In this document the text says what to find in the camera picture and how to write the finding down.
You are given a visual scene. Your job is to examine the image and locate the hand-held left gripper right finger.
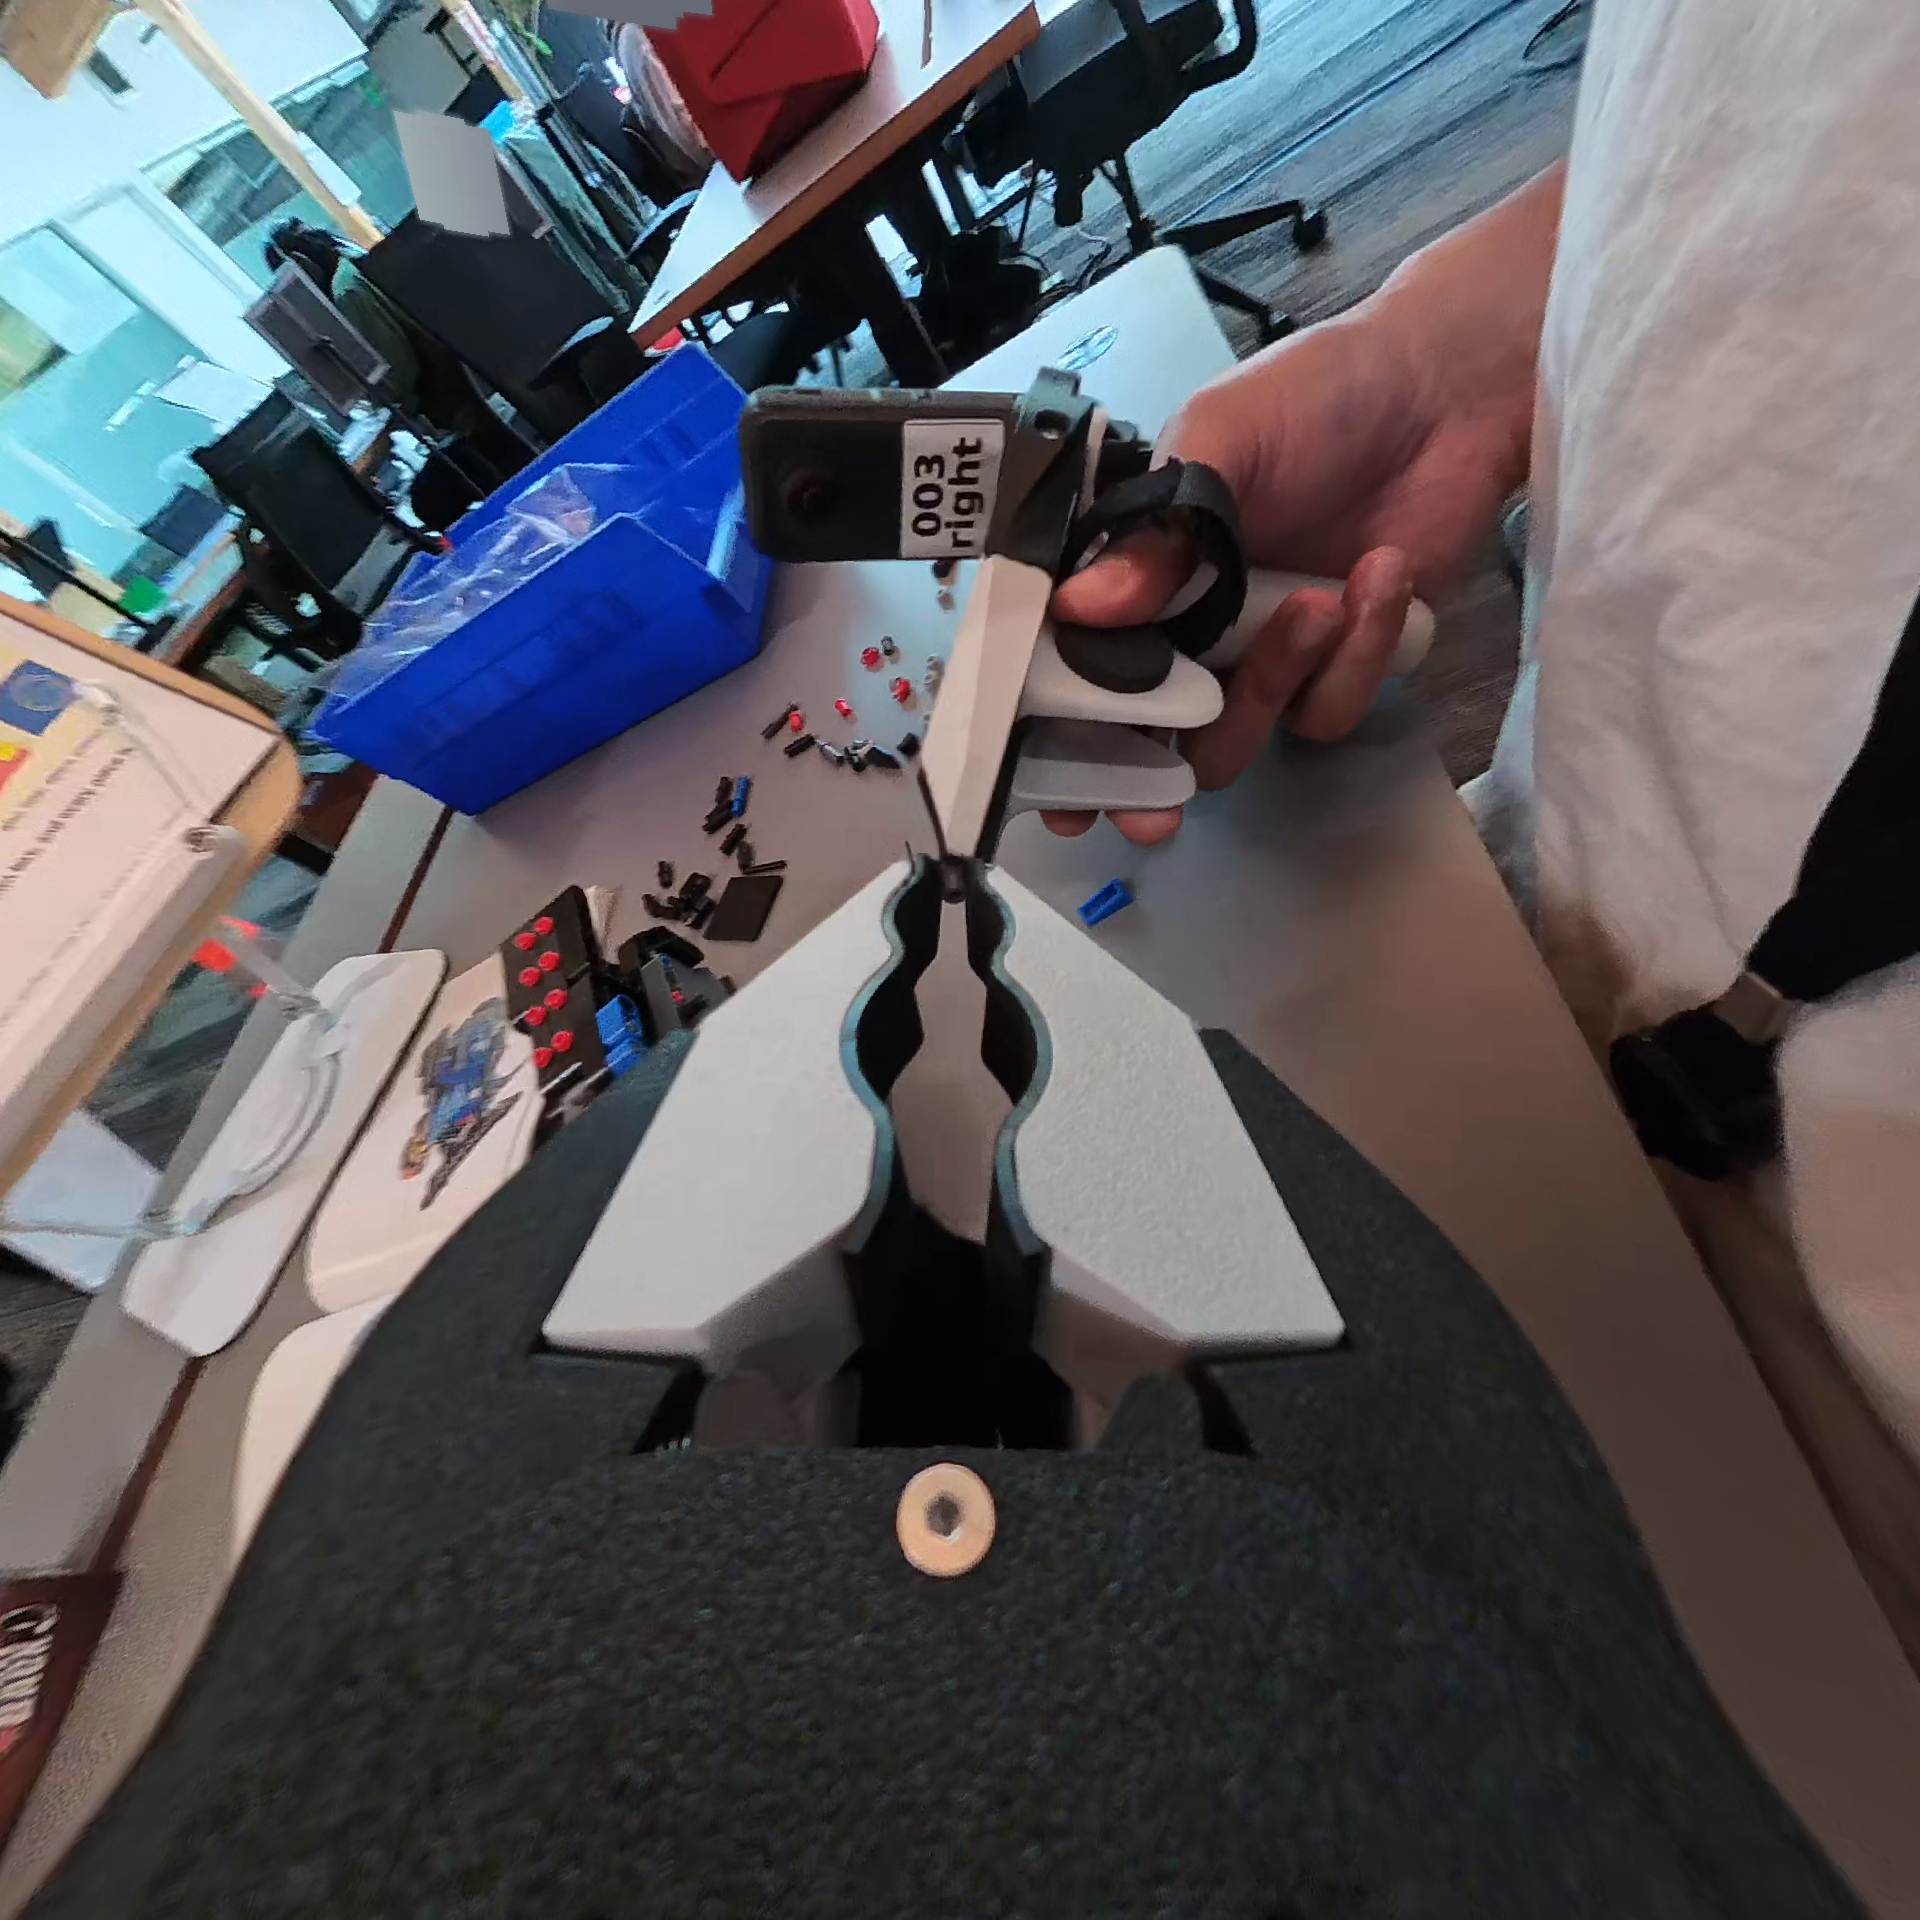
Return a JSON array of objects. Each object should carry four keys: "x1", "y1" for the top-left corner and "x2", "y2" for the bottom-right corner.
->
[{"x1": 953, "y1": 861, "x2": 1347, "y2": 1433}]

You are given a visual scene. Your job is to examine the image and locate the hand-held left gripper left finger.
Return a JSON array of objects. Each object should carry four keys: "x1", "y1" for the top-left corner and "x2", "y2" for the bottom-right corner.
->
[{"x1": 539, "y1": 856, "x2": 947, "y2": 1448}]

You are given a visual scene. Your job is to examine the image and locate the person's right forearm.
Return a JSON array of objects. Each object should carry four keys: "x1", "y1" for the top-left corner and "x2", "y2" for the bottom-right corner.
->
[{"x1": 1441, "y1": 157, "x2": 1569, "y2": 505}]

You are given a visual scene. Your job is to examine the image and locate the group of red black lego pins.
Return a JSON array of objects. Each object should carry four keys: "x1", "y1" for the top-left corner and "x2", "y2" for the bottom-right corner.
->
[{"x1": 762, "y1": 633, "x2": 945, "y2": 778}]

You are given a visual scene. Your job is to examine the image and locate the blue black lego truck model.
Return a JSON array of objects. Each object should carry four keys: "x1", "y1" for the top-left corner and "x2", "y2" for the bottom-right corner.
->
[{"x1": 502, "y1": 885, "x2": 736, "y2": 1126}]

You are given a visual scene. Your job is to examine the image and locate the group of black lego connectors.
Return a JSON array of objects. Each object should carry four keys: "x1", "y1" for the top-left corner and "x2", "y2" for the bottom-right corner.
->
[{"x1": 643, "y1": 773, "x2": 793, "y2": 928}]

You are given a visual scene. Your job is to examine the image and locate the white lego instruction booklet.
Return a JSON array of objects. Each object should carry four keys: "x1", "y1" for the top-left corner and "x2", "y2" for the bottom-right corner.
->
[{"x1": 306, "y1": 960, "x2": 541, "y2": 1317}]

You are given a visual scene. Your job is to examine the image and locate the person's right hand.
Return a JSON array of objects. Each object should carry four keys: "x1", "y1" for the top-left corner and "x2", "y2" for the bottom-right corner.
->
[{"x1": 1043, "y1": 250, "x2": 1547, "y2": 845}]

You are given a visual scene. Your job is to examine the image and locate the office desk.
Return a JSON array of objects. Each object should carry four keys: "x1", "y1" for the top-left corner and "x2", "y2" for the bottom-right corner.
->
[{"x1": 626, "y1": 0, "x2": 1045, "y2": 395}]

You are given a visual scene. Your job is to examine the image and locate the clear plastic bag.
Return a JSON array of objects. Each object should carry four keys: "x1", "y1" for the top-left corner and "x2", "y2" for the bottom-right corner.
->
[{"x1": 374, "y1": 461, "x2": 707, "y2": 640}]

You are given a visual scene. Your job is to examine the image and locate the silver laptop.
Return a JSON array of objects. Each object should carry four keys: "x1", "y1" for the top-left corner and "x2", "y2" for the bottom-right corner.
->
[{"x1": 941, "y1": 243, "x2": 1244, "y2": 453}]

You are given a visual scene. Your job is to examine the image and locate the blue plastic storage bin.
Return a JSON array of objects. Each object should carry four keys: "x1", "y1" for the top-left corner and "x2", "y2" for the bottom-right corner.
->
[{"x1": 306, "y1": 343, "x2": 777, "y2": 817}]

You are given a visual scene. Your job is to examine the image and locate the red box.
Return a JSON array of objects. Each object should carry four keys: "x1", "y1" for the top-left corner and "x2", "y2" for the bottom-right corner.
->
[{"x1": 643, "y1": 0, "x2": 883, "y2": 184}]

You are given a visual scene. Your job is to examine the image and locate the clear acrylic stand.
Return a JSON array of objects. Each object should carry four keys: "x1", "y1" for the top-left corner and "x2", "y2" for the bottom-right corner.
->
[{"x1": 0, "y1": 960, "x2": 349, "y2": 1250}]

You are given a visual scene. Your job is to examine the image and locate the black office chair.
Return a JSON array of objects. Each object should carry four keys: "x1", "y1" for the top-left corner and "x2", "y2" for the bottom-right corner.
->
[{"x1": 961, "y1": 0, "x2": 1330, "y2": 346}]

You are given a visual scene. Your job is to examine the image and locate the black monitor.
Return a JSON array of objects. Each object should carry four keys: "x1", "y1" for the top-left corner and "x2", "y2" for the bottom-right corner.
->
[{"x1": 193, "y1": 390, "x2": 456, "y2": 640}]

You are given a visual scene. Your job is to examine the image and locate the dark brown printed box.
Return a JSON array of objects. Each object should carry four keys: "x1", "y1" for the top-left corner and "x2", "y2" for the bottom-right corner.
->
[{"x1": 0, "y1": 1562, "x2": 126, "y2": 1806}]

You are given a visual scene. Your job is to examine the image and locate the black strap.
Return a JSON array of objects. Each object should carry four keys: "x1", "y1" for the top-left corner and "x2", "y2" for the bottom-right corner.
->
[{"x1": 1610, "y1": 591, "x2": 1920, "y2": 1191}]

